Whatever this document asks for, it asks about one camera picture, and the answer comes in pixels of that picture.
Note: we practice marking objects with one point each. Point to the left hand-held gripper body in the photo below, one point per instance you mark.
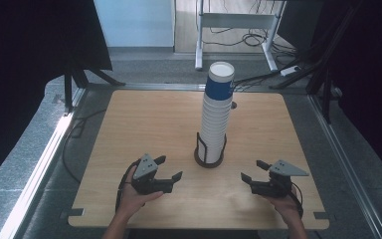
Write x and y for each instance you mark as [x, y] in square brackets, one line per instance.
[146, 167]

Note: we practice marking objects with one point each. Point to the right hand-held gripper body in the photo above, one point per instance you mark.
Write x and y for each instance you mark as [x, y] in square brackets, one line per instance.
[285, 169]

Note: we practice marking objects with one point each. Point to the stack of white ribbed cups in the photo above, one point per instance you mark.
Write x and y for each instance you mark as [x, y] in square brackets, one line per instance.
[214, 132]

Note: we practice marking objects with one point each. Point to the blue and white paper cup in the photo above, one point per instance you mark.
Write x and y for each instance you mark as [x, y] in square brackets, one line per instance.
[219, 89]

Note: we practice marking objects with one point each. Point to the person's left hand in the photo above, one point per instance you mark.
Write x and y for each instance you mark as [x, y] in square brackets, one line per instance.
[131, 199]

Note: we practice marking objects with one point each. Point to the person's right hand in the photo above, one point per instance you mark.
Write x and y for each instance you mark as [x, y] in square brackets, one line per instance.
[286, 205]

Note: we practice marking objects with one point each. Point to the small dark round object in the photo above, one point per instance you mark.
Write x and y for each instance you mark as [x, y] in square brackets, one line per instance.
[233, 105]

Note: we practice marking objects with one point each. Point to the white power strip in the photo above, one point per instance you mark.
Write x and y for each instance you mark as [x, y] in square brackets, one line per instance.
[290, 70]

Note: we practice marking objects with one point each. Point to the black tripod stand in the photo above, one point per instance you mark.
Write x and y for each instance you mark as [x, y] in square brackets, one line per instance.
[79, 78]

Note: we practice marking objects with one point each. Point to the black metal stand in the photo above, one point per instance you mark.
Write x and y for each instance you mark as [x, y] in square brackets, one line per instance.
[326, 59]

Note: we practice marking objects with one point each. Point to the dark curtain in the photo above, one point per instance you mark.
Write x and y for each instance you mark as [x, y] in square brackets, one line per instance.
[371, 66]
[30, 49]

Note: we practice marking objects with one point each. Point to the white panel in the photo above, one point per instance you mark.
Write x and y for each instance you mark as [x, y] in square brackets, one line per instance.
[134, 21]

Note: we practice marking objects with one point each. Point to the aluminium rail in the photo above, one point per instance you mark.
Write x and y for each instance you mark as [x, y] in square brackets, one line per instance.
[344, 159]
[43, 166]

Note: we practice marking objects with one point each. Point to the white metal desk frame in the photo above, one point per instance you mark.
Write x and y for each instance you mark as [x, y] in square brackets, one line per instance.
[235, 20]

